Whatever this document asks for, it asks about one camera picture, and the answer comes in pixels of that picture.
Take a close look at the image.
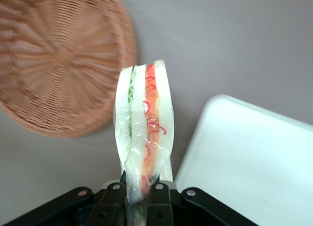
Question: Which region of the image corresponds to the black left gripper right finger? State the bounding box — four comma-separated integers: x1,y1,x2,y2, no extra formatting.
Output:
146,173,175,226

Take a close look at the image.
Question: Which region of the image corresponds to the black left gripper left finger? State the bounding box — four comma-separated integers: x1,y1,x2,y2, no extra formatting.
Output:
88,171,127,226

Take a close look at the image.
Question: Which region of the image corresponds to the triangle sandwich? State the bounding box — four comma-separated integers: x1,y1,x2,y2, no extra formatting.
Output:
112,59,176,226

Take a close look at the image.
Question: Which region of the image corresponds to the cream plastic tray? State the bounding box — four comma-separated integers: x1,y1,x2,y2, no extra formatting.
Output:
174,94,313,226

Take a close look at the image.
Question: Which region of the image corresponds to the round brown wicker basket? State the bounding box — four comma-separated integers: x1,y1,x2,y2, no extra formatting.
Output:
0,0,138,139

